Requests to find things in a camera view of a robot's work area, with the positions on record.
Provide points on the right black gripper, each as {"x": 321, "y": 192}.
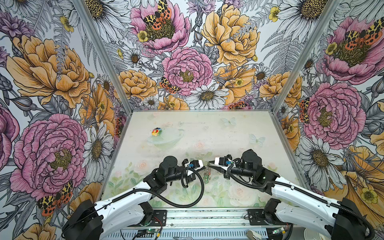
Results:
{"x": 225, "y": 167}

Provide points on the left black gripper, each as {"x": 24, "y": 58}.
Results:
{"x": 186, "y": 169}

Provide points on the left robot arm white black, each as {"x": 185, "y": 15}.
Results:
{"x": 95, "y": 221}

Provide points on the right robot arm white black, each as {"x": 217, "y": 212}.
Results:
{"x": 292, "y": 204}

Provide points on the colourful small toy ball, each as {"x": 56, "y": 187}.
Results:
{"x": 156, "y": 132}

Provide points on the white tape roll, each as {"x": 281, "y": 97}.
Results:
{"x": 252, "y": 235}

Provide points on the white paper cup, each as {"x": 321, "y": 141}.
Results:
{"x": 312, "y": 235}

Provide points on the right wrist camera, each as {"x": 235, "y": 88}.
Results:
{"x": 223, "y": 161}

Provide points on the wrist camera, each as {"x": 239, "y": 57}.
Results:
{"x": 196, "y": 165}
{"x": 223, "y": 161}

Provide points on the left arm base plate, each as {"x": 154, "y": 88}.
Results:
{"x": 157, "y": 218}

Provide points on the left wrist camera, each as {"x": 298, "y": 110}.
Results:
{"x": 196, "y": 165}

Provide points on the aluminium front rail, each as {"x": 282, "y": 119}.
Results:
{"x": 206, "y": 218}

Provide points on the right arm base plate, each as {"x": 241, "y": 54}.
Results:
{"x": 257, "y": 217}

